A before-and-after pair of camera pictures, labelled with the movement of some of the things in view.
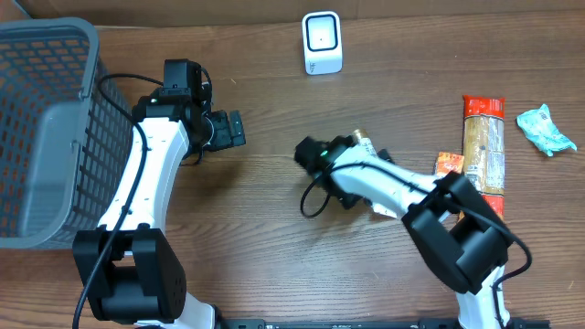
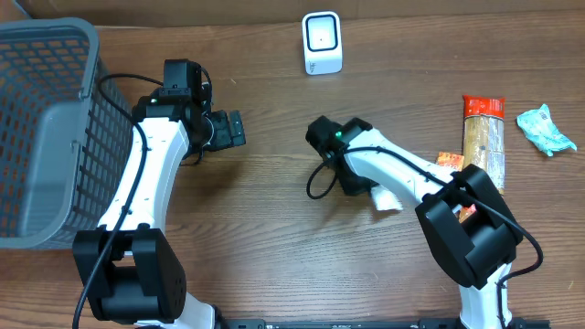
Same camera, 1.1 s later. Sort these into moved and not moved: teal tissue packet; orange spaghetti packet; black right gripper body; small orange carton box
Moved: black right gripper body
Not moved: small orange carton box; orange spaghetti packet; teal tissue packet
